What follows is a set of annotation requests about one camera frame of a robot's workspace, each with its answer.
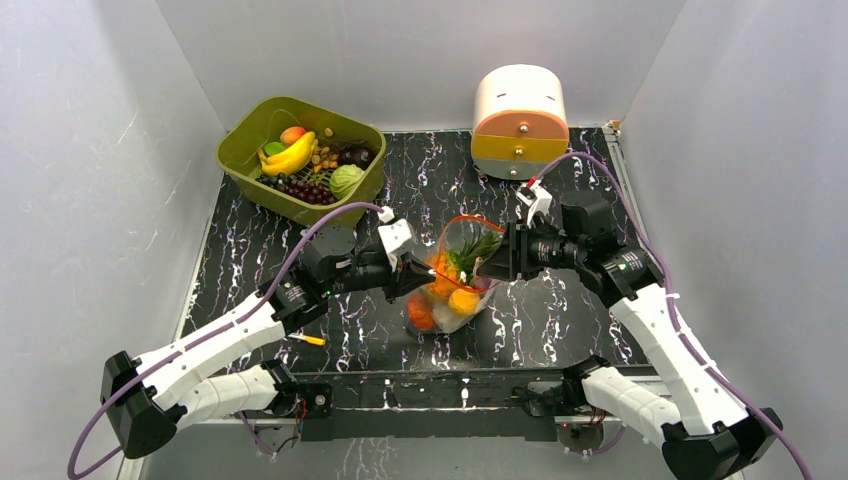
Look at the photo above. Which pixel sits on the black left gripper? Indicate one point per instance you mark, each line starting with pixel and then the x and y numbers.
pixel 410 274

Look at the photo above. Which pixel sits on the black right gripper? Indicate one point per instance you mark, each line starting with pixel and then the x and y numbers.
pixel 515 252

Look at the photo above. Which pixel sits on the orange toy pumpkin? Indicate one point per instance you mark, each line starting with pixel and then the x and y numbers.
pixel 419 313

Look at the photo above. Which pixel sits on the clear zip bag orange zipper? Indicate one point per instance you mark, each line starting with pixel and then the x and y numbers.
pixel 486 297

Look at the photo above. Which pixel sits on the yellow toy lemon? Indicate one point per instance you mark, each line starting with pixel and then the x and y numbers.
pixel 463 303

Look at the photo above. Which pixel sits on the green toy lettuce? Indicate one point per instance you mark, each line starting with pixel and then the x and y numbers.
pixel 446 321

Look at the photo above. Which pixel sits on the purple toy eggplant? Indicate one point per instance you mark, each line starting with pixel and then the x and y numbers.
pixel 482 283

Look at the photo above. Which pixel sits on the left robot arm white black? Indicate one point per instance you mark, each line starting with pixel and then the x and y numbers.
pixel 150 398

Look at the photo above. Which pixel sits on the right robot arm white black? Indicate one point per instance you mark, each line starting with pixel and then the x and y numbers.
pixel 701 428

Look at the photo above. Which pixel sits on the white pen yellow cap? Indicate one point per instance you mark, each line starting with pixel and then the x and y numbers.
pixel 312 340

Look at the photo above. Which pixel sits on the light green toy cabbage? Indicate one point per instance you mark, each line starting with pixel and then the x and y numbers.
pixel 344 179

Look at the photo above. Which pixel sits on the dark brown toy fruit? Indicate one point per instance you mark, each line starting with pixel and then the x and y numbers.
pixel 330 152

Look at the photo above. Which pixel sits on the dark purple toy grapes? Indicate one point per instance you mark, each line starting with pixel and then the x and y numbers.
pixel 309 192

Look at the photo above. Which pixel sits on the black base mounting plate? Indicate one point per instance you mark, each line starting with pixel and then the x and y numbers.
pixel 479 403

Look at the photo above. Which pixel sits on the round white mini drawer cabinet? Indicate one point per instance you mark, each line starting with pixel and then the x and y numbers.
pixel 519 122

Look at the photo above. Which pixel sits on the olive green plastic bin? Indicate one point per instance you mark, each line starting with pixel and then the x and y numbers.
pixel 238 154

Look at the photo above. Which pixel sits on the yellow toy banana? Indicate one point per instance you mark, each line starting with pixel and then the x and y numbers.
pixel 292 160

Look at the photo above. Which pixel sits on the green toy lime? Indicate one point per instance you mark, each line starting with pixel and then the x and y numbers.
pixel 273 148

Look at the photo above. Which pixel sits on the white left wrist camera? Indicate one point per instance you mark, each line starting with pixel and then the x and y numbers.
pixel 395 235

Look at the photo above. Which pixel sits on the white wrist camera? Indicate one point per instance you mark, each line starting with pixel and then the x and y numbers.
pixel 395 235
pixel 536 201

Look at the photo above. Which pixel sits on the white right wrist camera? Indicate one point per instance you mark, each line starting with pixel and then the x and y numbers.
pixel 536 201

